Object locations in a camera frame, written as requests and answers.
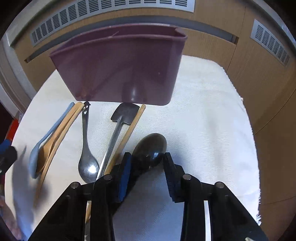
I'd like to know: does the grey-blue plastic rice spoon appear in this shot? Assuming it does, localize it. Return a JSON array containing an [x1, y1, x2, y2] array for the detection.
[[28, 102, 74, 179]]

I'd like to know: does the brown wooden spoon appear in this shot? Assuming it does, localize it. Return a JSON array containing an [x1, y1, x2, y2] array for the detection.
[[37, 102, 84, 175]]

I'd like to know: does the steel smiley handle spoon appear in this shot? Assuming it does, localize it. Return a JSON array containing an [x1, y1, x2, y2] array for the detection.
[[78, 101, 99, 183]]

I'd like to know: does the black plastic ladle spoon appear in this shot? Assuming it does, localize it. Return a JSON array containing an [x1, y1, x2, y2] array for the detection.
[[129, 133, 167, 184]]

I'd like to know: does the wooden chopstick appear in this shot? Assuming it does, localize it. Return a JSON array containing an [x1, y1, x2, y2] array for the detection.
[[85, 104, 147, 224], [34, 107, 84, 207]]

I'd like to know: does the person's left hand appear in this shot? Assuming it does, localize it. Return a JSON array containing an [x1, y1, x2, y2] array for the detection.
[[1, 196, 22, 240]]

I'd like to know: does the red floor mat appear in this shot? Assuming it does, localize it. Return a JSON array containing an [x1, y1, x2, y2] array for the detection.
[[6, 118, 19, 141]]

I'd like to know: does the white cloth table cover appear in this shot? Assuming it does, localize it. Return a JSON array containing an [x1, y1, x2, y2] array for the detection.
[[5, 56, 260, 240]]

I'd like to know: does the maroon plastic utensil holder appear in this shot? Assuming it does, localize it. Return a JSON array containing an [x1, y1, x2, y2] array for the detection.
[[50, 23, 188, 105]]

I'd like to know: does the long grey vent grille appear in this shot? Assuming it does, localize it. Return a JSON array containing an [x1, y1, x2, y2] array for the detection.
[[30, 0, 196, 47]]

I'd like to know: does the short grey vent grille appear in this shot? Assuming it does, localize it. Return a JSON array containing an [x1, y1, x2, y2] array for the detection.
[[250, 19, 290, 66]]

